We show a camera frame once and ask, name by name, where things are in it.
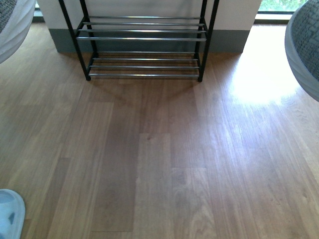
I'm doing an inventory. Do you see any grey sneaker white sole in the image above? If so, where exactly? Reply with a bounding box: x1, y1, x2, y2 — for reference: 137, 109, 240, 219
285, 0, 319, 101

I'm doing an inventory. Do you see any black metal shoe rack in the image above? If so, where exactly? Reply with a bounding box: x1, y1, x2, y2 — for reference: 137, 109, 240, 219
59, 0, 219, 82

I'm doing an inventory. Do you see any light blue slipper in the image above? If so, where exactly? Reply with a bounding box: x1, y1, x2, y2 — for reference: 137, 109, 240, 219
0, 189, 25, 239

